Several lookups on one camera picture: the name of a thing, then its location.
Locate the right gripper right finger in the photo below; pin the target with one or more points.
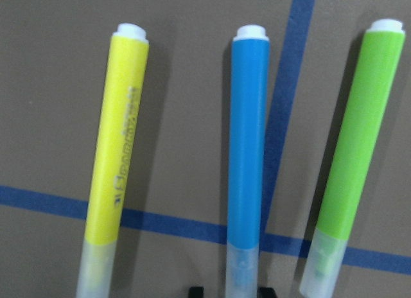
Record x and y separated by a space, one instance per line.
265 292

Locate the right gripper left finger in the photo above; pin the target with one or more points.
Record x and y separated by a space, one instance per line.
196 292

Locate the blue highlighter pen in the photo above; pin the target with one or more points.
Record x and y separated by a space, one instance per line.
249 70

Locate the green highlighter pen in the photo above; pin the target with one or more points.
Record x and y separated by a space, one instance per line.
373 77

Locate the yellow highlighter pen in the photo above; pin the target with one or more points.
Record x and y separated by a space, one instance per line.
126 66

